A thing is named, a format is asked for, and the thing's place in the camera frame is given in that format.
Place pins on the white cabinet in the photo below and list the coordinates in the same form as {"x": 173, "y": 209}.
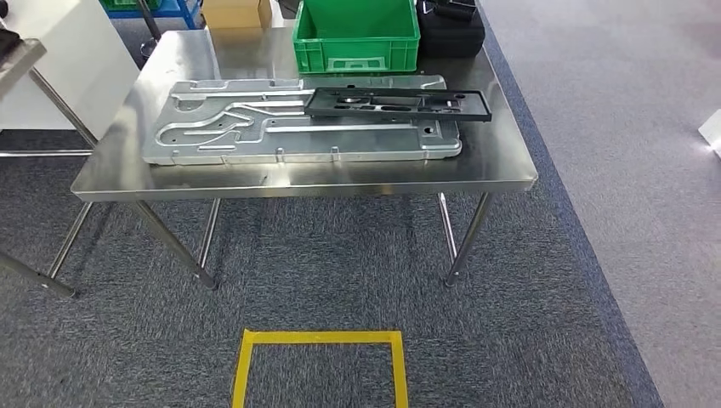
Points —
{"x": 73, "y": 62}

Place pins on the blue metal shelf rack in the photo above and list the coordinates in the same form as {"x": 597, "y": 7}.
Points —
{"x": 174, "y": 10}

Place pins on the black carry case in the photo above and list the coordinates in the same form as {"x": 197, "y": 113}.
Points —
{"x": 450, "y": 39}

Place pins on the stainless steel table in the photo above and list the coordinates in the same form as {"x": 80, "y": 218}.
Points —
{"x": 17, "y": 62}

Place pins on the stamped sheet metal panel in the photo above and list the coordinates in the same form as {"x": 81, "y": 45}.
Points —
{"x": 225, "y": 135}

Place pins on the brown cardboard box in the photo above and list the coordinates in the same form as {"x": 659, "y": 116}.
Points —
{"x": 236, "y": 14}

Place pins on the stanchion post chrome base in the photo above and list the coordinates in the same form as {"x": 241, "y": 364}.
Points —
{"x": 148, "y": 22}

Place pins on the stainless steel workbench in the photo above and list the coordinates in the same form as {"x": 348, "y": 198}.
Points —
{"x": 338, "y": 174}

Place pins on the black plastic car part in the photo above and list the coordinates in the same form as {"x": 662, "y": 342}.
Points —
{"x": 477, "y": 111}

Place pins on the green plastic crate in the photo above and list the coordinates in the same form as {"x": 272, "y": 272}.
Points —
{"x": 355, "y": 56}
{"x": 127, "y": 3}

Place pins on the white board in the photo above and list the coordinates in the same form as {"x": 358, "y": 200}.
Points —
{"x": 712, "y": 132}

